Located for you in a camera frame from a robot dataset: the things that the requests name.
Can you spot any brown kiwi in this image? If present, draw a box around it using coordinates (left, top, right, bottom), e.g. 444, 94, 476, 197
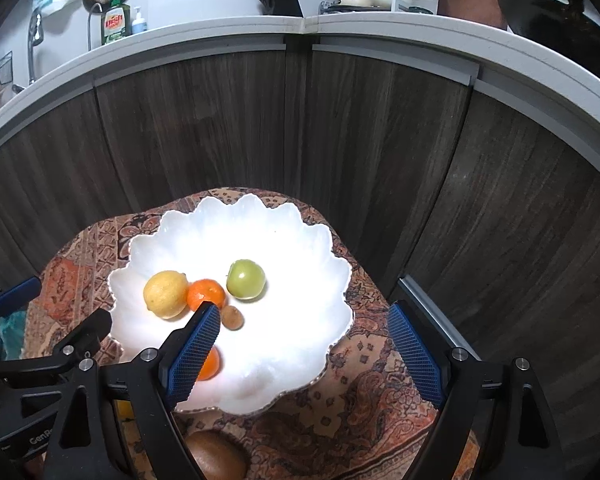
185, 431, 248, 480

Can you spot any small tan longan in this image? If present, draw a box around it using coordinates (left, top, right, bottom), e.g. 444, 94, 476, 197
221, 304, 245, 330

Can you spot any chrome kitchen faucet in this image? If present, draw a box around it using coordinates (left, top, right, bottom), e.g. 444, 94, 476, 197
27, 8, 44, 84

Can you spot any teal glass object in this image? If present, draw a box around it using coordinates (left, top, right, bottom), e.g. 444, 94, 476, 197
0, 310, 27, 361

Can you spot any yellow mango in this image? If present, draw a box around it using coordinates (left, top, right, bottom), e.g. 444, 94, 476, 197
114, 400, 134, 422

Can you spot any yellow lemon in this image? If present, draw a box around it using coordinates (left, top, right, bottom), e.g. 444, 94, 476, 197
143, 271, 188, 320

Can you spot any large orange tangerine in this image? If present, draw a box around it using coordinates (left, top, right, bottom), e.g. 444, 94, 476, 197
197, 346, 222, 382

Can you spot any patterned paisley tablecloth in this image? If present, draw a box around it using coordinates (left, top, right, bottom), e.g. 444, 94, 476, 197
21, 193, 437, 479

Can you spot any small orange tangerine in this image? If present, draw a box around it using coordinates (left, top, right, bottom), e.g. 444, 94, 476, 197
186, 278, 227, 311

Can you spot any green apple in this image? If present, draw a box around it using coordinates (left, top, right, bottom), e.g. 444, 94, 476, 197
226, 259, 266, 300

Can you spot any white scalloped fruit bowl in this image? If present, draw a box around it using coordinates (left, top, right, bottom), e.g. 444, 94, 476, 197
108, 194, 354, 415

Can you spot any green dish soap bottle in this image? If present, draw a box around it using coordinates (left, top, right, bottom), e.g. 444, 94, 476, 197
102, 0, 131, 46

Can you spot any white hand soap bottle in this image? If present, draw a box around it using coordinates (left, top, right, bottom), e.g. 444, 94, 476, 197
131, 6, 148, 35

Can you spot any black wok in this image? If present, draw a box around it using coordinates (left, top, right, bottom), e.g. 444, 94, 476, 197
498, 0, 600, 78

